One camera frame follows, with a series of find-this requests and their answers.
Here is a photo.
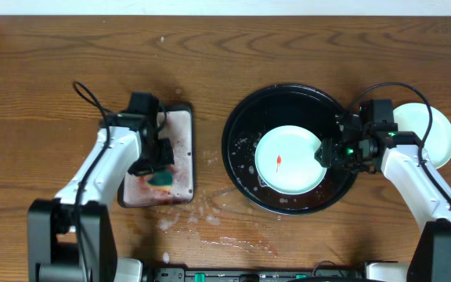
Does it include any green yellow sponge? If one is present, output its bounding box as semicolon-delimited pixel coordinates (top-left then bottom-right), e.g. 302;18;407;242
147;169;174;189

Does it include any light green plate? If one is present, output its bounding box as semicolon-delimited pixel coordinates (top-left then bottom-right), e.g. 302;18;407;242
393;103;451;168
254;125;327;195

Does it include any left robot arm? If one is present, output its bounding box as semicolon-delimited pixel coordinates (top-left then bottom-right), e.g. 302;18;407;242
27;111;173;281

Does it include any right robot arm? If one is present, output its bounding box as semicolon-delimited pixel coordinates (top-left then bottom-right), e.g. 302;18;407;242
315;132;451;281

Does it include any rectangular soapy water tray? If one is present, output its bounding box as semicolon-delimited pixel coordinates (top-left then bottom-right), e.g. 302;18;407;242
117;104;194;208

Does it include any round black tray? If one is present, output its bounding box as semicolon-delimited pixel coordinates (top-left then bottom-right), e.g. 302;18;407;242
222;84;357;215

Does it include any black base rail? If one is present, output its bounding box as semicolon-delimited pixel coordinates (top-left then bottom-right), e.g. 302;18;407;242
141;262;367;282

